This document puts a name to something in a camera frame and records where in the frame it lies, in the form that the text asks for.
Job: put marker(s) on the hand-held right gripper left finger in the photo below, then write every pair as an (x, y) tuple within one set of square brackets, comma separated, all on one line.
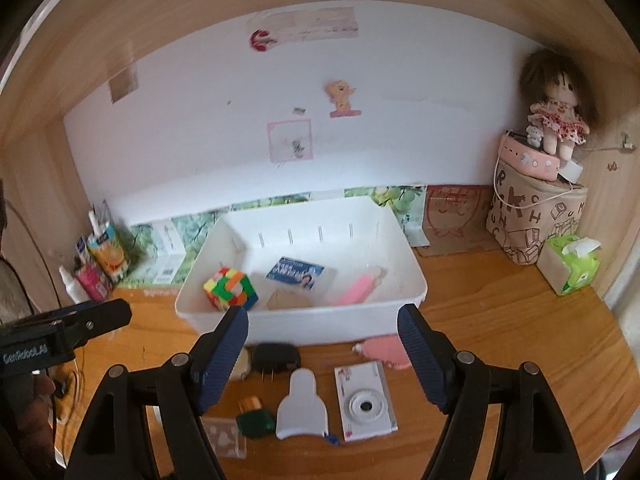
[(222, 360)]

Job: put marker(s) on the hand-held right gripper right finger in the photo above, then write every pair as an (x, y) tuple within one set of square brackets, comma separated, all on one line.
[(425, 355)]

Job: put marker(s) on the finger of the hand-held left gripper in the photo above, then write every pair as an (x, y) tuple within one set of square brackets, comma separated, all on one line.
[(100, 320)]

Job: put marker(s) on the pink plastic case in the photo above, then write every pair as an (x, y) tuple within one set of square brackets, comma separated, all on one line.
[(382, 350)]

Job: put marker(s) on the multicoloured puzzle cube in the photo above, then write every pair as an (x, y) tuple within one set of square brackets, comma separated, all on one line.
[(230, 290)]

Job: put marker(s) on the clear plastic case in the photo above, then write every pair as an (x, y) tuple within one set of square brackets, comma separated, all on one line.
[(225, 437)]

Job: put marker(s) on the beige wooden block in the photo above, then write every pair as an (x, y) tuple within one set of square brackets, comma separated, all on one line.
[(287, 300)]

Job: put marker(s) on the white plastic bin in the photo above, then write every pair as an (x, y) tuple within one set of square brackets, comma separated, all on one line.
[(310, 325)]

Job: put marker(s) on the pink eraser bar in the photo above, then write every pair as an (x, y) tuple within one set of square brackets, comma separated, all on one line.
[(357, 287)]

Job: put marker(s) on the blue printed box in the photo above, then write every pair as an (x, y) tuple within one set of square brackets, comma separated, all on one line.
[(295, 273)]

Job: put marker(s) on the person's left hand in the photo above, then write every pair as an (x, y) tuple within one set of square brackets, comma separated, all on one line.
[(37, 400)]

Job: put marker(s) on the gold round compact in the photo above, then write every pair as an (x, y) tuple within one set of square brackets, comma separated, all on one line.
[(242, 365)]

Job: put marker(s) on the red can pen holder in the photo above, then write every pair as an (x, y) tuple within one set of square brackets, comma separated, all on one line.
[(94, 284)]

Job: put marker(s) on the black power adapter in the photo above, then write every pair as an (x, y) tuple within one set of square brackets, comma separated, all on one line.
[(276, 357)]

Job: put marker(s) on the green charger plug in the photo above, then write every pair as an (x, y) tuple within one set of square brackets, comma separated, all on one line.
[(257, 420)]

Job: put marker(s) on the white barcode box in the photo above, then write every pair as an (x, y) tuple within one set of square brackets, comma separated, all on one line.
[(162, 252)]

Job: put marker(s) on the white plastic scraper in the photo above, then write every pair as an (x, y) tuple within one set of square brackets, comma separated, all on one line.
[(302, 410)]

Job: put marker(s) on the green grape printed mat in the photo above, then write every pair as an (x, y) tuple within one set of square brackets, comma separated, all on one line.
[(200, 227)]

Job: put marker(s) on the brown drawing paper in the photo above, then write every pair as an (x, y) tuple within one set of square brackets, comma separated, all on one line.
[(455, 220)]

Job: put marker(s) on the beige printed bag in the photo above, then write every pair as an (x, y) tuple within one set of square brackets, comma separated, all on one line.
[(530, 225)]

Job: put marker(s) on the green tissue pack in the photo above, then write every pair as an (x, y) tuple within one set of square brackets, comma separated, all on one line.
[(570, 267)]

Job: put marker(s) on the pink pencil case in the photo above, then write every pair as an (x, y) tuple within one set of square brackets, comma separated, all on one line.
[(527, 157)]

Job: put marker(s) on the pink square sticker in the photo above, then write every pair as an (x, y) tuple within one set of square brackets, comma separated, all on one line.
[(290, 141)]

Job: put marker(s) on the small white charger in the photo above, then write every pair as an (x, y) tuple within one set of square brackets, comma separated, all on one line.
[(571, 171)]

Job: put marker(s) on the taped paper patch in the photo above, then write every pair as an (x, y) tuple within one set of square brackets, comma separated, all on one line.
[(124, 82)]

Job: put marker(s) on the yellow duck sticker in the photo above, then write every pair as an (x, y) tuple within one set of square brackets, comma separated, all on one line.
[(342, 96)]

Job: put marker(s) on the brown-haired rag doll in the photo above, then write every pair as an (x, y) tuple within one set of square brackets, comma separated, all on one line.
[(557, 105)]

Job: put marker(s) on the wooden desk hutch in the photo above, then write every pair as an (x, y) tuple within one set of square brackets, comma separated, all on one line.
[(150, 25)]

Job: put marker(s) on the pale paper strip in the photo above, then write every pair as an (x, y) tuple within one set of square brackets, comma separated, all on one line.
[(310, 25)]

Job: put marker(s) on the white toy camera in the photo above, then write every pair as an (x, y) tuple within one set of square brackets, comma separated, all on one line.
[(365, 402)]

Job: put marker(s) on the metal wall hook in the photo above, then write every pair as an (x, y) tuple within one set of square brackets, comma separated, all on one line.
[(627, 142)]

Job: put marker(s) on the red wall sticker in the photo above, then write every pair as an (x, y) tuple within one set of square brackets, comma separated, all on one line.
[(261, 41)]

